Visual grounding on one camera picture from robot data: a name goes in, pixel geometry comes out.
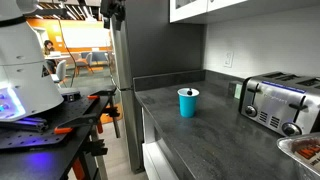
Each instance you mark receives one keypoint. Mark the stainless steel refrigerator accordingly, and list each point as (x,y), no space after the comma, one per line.
(156,43)

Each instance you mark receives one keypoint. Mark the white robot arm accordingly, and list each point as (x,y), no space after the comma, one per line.
(23,66)

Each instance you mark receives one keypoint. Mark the black mounted camera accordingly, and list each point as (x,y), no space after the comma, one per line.
(113,10)

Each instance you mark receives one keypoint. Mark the black table leg frame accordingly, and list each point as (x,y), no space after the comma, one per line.
(40,156)

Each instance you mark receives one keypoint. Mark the seated person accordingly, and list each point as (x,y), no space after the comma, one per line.
(49,53)

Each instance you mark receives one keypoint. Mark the stainless steel four-slot toaster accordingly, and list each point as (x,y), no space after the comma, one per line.
(280,100)

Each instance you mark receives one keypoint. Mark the small black box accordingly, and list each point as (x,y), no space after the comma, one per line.
(70,96)

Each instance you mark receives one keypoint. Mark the blue plastic cup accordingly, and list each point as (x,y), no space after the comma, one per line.
(187,105)

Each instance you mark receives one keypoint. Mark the white upper wall cabinets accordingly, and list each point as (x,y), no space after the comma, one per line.
(190,10)

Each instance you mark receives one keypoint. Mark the aluminium foil tray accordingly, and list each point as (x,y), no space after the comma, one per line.
(300,150)

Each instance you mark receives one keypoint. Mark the white wall outlet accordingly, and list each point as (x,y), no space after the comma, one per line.
(228,59)

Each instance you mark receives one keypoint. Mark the grey office chair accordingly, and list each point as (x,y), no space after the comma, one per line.
(61,71)

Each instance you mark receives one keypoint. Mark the wooden legged lounge chair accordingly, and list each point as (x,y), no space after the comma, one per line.
(85,61)

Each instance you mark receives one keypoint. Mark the aluminium extrusion rail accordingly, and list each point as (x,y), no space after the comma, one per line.
(25,125)

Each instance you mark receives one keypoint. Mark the white lower counter cabinet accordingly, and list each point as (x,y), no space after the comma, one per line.
(156,156)

